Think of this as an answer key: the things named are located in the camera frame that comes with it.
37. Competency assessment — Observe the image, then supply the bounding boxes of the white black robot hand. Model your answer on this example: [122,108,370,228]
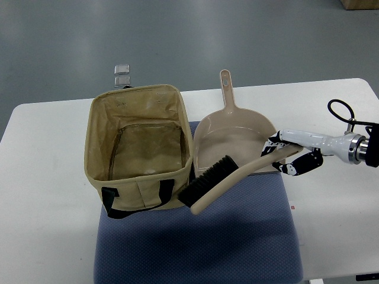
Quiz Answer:
[261,129,368,176]

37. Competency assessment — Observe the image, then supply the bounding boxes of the pink hand broom black bristles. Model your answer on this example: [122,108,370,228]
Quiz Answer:
[178,145,303,215]

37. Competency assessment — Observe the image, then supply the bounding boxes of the yellow fabric bag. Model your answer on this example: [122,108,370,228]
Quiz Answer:
[84,85,194,219]

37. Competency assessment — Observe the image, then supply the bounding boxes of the pink plastic dustpan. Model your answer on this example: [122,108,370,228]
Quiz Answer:
[193,69,277,177]

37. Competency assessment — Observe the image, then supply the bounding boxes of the blue seat cushion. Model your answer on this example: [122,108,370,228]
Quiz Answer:
[94,173,303,283]

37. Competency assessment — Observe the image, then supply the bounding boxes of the cardboard box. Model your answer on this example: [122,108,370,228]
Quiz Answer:
[341,0,379,10]

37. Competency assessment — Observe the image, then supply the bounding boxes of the upper clear floor tape patch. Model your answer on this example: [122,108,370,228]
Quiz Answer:
[114,64,130,75]

